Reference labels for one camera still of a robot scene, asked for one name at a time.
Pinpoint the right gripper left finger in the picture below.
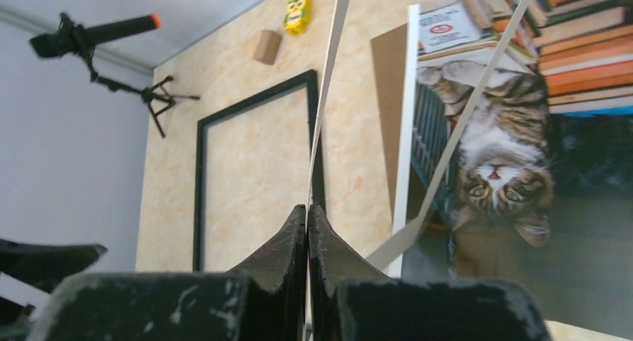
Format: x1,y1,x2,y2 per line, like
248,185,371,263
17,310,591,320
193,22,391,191
28,204,307,340

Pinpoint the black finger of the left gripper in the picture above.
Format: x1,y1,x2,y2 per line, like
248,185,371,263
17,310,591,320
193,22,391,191
1,239,108,325

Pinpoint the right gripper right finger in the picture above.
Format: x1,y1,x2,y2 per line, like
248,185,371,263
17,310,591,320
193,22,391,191
308,204,552,340

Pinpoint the white photo mat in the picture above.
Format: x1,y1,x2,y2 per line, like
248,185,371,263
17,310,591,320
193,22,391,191
308,0,531,278

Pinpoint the cat photo print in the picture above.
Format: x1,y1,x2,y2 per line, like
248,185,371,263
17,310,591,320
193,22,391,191
399,0,632,339

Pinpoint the black tripod stand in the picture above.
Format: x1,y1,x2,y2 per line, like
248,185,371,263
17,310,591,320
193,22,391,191
82,57,201,139

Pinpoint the black microphone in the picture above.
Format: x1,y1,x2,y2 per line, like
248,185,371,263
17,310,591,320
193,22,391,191
29,12,161,59

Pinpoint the brown cardboard backing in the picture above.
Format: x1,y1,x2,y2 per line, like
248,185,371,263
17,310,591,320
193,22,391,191
370,24,408,207

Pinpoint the small wooden block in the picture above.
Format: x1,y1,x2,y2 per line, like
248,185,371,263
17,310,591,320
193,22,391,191
253,30,282,66

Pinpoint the yellow owl toy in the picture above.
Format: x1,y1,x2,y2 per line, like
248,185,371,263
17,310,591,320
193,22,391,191
283,0,312,36

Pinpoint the black picture frame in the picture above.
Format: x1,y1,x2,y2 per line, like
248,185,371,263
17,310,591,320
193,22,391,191
192,69,319,272

